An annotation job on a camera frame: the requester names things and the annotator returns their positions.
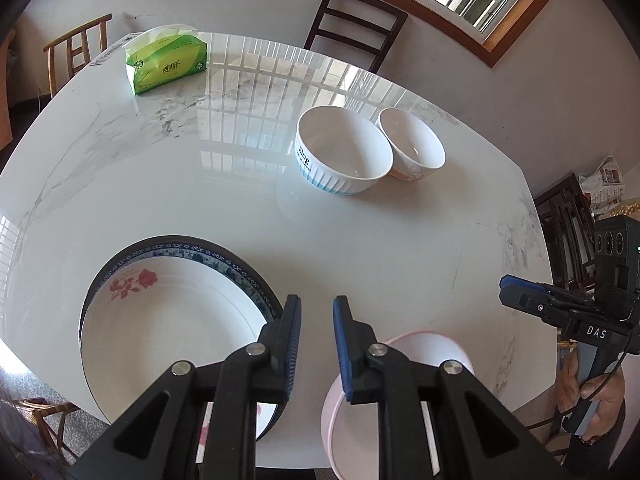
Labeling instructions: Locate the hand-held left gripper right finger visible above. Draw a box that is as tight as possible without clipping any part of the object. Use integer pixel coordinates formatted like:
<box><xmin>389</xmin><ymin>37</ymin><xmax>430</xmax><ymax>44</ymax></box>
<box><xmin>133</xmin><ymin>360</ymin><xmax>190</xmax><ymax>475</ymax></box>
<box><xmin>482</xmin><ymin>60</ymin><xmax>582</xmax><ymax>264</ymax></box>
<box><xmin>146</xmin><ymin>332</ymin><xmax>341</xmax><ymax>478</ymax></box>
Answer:
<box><xmin>332</xmin><ymin>295</ymin><xmax>571</xmax><ymax>480</ymax></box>

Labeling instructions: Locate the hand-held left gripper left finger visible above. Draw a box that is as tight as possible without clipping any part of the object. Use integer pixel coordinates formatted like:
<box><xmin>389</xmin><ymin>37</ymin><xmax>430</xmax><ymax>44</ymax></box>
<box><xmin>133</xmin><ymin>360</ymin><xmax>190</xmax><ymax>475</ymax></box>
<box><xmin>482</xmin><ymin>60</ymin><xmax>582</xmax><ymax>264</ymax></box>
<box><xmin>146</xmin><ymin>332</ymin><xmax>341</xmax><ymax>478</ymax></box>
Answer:
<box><xmin>67</xmin><ymin>294</ymin><xmax>303</xmax><ymax>480</ymax></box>

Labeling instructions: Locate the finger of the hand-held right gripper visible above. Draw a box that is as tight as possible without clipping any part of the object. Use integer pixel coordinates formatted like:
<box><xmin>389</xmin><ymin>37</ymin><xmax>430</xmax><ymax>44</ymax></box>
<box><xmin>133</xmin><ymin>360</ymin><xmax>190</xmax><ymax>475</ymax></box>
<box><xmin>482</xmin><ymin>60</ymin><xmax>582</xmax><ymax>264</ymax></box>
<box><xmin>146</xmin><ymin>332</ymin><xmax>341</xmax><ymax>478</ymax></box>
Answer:
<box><xmin>500</xmin><ymin>287</ymin><xmax>577</xmax><ymax>327</ymax></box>
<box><xmin>501</xmin><ymin>274</ymin><xmax>594</xmax><ymax>309</ymax></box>

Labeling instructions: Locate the pink bowl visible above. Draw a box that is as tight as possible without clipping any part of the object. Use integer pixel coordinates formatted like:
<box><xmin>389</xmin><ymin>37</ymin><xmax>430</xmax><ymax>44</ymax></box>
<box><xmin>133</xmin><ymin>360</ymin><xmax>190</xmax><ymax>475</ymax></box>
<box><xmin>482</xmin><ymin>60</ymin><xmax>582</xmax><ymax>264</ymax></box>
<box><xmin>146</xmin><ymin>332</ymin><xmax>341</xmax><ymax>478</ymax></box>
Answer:
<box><xmin>320</xmin><ymin>330</ymin><xmax>475</xmax><ymax>480</ymax></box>

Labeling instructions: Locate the white plate with pink flower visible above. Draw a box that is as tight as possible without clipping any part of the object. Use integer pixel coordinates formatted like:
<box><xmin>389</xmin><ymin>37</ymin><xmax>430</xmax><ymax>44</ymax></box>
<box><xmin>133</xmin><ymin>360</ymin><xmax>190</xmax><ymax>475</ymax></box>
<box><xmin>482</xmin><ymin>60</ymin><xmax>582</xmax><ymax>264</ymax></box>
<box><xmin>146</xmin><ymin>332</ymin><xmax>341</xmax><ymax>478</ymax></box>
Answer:
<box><xmin>80</xmin><ymin>261</ymin><xmax>286</xmax><ymax>443</ymax></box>

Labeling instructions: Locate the large blue floral plate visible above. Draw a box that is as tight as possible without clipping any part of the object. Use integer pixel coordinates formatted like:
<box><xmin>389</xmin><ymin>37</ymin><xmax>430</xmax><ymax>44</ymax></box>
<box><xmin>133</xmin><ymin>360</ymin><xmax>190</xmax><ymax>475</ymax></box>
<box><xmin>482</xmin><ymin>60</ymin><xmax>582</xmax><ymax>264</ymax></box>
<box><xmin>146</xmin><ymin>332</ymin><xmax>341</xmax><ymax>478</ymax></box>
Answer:
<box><xmin>79</xmin><ymin>234</ymin><xmax>287</xmax><ymax>443</ymax></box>

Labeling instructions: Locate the person's right hand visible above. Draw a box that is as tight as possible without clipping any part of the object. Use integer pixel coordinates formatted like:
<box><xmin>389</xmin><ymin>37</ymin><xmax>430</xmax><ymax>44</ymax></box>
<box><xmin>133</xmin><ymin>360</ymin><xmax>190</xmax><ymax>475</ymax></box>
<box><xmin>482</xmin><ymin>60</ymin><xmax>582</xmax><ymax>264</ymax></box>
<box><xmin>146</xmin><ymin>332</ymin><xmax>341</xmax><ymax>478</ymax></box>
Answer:
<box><xmin>557</xmin><ymin>357</ymin><xmax>627</xmax><ymax>438</ymax></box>

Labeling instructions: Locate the dark carved wooden chair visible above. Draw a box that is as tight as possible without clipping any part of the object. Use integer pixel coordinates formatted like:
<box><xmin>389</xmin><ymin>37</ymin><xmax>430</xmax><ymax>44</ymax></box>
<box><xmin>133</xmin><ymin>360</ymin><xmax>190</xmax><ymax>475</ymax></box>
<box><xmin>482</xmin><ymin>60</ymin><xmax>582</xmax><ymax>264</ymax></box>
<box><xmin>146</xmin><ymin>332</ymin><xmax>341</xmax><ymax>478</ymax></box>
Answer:
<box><xmin>534</xmin><ymin>172</ymin><xmax>601</xmax><ymax>293</ymax></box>

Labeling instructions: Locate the gold beaded ornament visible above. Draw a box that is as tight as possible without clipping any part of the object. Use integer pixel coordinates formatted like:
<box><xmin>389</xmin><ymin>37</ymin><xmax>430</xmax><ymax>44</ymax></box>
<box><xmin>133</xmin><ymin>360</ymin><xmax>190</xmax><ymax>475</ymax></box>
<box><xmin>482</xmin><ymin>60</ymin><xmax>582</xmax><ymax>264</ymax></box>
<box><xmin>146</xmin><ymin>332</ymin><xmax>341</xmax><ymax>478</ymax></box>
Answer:
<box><xmin>600</xmin><ymin>202</ymin><xmax>640</xmax><ymax>221</ymax></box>

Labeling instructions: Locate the stack of newspapers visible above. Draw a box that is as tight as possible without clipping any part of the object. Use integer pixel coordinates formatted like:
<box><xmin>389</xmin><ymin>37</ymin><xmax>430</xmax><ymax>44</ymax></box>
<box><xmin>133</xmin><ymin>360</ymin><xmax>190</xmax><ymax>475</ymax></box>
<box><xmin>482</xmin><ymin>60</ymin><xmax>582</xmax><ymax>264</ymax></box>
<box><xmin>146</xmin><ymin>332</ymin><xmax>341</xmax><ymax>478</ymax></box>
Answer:
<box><xmin>580</xmin><ymin>155</ymin><xmax>627</xmax><ymax>206</ymax></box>

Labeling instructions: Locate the white bowl with rabbit print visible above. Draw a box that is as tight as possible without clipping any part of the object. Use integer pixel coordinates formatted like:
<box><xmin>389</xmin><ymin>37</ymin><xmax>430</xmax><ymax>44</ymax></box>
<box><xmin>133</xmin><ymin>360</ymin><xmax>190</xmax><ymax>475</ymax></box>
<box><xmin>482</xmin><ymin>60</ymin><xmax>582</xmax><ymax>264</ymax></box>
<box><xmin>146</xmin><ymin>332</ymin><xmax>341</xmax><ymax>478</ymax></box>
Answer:
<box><xmin>378</xmin><ymin>108</ymin><xmax>446</xmax><ymax>182</ymax></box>

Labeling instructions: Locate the white bowl with blue stripes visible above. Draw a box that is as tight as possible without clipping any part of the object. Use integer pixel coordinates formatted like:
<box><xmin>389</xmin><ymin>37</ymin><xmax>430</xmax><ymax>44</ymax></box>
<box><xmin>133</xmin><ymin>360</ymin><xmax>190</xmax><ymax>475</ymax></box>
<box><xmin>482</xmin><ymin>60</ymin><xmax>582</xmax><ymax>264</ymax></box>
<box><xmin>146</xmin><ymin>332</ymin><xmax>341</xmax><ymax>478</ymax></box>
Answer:
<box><xmin>295</xmin><ymin>105</ymin><xmax>393</xmax><ymax>197</ymax></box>

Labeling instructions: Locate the light rattan chair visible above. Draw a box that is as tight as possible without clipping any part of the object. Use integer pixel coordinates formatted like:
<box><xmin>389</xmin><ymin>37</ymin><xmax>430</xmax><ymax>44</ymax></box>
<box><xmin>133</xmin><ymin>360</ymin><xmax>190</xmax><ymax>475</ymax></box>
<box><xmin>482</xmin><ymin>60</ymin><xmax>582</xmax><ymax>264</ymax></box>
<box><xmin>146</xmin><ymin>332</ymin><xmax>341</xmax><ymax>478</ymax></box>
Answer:
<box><xmin>20</xmin><ymin>397</ymin><xmax>83</xmax><ymax>461</ymax></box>

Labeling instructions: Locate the green tissue pack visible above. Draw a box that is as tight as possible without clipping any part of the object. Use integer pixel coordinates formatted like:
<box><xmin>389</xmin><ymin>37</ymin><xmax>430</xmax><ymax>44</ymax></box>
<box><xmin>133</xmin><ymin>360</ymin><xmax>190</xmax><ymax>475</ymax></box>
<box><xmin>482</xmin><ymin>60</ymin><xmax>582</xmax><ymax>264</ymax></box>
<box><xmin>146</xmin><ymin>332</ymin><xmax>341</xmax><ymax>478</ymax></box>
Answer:
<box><xmin>123</xmin><ymin>25</ymin><xmax>208</xmax><ymax>97</ymax></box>

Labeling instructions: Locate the dark wooden slatted chair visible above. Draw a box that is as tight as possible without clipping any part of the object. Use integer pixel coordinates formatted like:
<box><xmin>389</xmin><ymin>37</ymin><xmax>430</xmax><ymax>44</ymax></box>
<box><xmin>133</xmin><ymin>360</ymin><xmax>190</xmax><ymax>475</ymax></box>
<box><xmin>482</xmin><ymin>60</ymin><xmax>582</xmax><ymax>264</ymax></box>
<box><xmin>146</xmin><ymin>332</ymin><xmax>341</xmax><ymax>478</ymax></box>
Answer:
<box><xmin>304</xmin><ymin>0</ymin><xmax>409</xmax><ymax>73</ymax></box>

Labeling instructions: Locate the orange cloth cover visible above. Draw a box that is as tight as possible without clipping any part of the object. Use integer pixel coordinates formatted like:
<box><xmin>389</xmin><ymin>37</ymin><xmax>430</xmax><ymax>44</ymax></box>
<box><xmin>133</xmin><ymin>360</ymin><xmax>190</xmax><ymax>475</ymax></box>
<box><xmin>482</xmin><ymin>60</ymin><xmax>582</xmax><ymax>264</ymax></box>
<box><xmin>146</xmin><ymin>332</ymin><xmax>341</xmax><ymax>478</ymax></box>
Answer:
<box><xmin>0</xmin><ymin>30</ymin><xmax>15</xmax><ymax>153</ymax></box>

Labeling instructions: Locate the light wooden chair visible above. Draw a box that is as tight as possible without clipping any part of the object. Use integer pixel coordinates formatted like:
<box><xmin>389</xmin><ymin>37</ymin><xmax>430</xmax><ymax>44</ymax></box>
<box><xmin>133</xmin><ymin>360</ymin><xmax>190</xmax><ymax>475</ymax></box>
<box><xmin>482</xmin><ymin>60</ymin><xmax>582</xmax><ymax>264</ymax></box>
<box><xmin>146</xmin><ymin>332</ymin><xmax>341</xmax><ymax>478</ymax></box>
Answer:
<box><xmin>42</xmin><ymin>13</ymin><xmax>113</xmax><ymax>100</ymax></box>

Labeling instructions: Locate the black cable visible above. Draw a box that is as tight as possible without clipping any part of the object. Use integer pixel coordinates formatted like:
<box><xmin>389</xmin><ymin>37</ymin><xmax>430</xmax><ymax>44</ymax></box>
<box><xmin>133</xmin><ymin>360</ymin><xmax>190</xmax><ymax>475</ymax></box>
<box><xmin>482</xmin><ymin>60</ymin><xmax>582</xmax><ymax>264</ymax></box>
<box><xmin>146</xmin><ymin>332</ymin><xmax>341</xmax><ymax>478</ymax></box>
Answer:
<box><xmin>527</xmin><ymin>330</ymin><xmax>638</xmax><ymax>431</ymax></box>

